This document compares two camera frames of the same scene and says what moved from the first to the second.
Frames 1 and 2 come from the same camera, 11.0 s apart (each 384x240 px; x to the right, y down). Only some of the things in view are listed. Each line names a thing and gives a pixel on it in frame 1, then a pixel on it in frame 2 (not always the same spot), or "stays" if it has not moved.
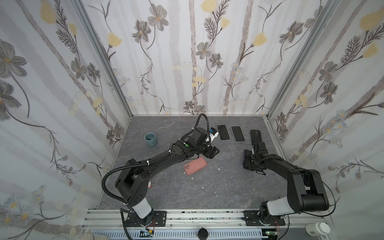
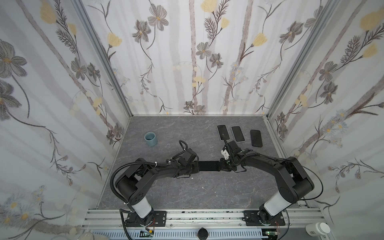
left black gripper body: [207, 152] -> [192, 169]
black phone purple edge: [223, 132] stays
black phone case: [256, 136] stays
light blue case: [238, 134] stays
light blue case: [223, 132] stays
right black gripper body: [256, 149] -> [227, 163]
